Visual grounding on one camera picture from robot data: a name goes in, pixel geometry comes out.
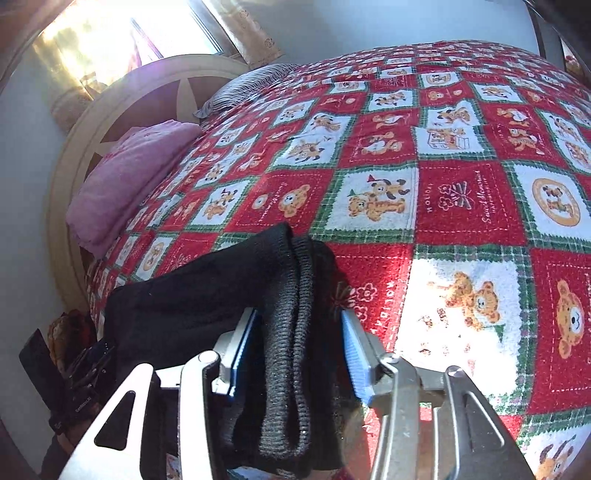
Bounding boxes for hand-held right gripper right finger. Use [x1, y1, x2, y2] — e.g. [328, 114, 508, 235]
[341, 309, 523, 480]

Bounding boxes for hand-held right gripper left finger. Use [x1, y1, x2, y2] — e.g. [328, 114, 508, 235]
[59, 307, 259, 480]

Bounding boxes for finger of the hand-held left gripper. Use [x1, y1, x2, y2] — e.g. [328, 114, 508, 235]
[69, 342, 117, 385]

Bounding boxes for black pants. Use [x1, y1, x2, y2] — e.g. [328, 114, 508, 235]
[104, 222, 366, 479]

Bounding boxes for brown patterned cloth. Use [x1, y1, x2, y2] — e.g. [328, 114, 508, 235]
[46, 311, 97, 367]

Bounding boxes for pink pillow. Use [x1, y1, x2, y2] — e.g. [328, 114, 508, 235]
[65, 119, 205, 259]

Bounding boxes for red bear printed blanket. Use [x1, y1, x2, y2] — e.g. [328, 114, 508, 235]
[85, 41, 591, 480]

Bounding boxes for cream round headboard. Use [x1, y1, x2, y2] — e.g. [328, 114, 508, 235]
[46, 54, 251, 317]

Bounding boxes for gold floral curtain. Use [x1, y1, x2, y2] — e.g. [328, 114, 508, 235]
[50, 85, 95, 136]
[202, 0, 286, 66]

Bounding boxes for striped pillow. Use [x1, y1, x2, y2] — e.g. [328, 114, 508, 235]
[193, 63, 302, 119]

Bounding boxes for window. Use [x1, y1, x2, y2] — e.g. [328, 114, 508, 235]
[34, 0, 234, 90]

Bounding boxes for dark wooden furniture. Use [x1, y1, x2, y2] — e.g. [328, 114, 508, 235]
[529, 0, 591, 80]

